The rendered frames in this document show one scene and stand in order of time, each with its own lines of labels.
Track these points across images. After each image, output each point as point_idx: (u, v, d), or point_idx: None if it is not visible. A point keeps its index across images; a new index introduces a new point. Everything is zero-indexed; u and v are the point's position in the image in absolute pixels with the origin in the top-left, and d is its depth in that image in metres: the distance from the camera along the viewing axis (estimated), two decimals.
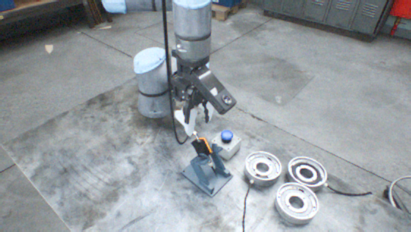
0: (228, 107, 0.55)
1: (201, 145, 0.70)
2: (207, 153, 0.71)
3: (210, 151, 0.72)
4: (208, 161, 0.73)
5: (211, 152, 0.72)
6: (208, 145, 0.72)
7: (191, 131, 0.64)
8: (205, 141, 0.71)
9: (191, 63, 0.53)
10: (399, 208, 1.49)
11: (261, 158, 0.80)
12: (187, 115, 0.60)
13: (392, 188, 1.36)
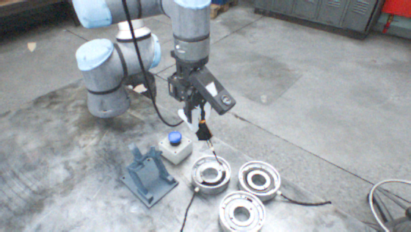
0: (227, 108, 0.55)
1: (202, 127, 0.65)
2: (208, 136, 0.66)
3: None
4: (210, 146, 0.68)
5: (211, 136, 0.67)
6: (208, 128, 0.66)
7: (196, 128, 0.65)
8: (205, 124, 0.66)
9: (191, 64, 0.53)
10: (382, 213, 1.40)
11: (211, 163, 0.71)
12: (188, 116, 0.60)
13: (373, 192, 1.28)
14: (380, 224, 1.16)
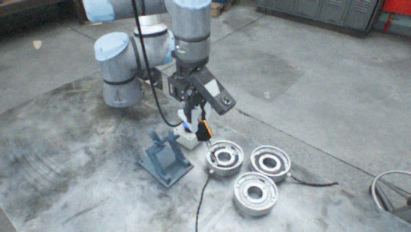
0: (227, 108, 0.55)
1: (201, 128, 0.65)
2: (208, 137, 0.66)
3: (211, 135, 0.67)
4: (209, 147, 0.68)
5: (211, 136, 0.67)
6: (209, 128, 0.67)
7: (195, 128, 0.65)
8: (206, 124, 0.66)
9: (191, 64, 0.53)
10: (384, 204, 1.45)
11: (224, 147, 0.76)
12: (188, 116, 0.60)
13: (375, 183, 1.32)
14: None
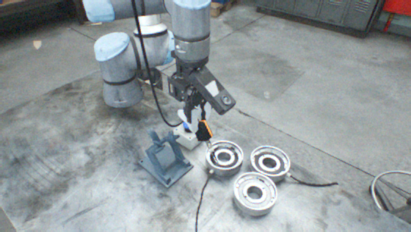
0: (227, 108, 0.55)
1: (201, 128, 0.65)
2: (208, 137, 0.66)
3: (211, 135, 0.67)
4: (209, 147, 0.68)
5: (211, 136, 0.67)
6: (209, 128, 0.67)
7: (195, 128, 0.65)
8: (206, 124, 0.66)
9: (191, 64, 0.53)
10: (384, 204, 1.45)
11: None
12: (188, 116, 0.60)
13: (375, 183, 1.32)
14: None
